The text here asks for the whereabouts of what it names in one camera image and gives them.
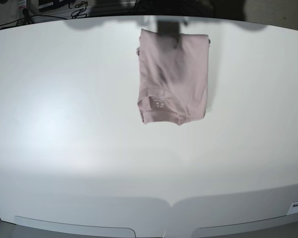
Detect pink T-shirt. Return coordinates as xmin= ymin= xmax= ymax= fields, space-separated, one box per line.
xmin=137 ymin=29 xmax=210 ymax=125

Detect black cables behind table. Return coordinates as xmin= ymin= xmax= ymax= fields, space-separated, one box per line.
xmin=19 ymin=0 xmax=95 ymax=25

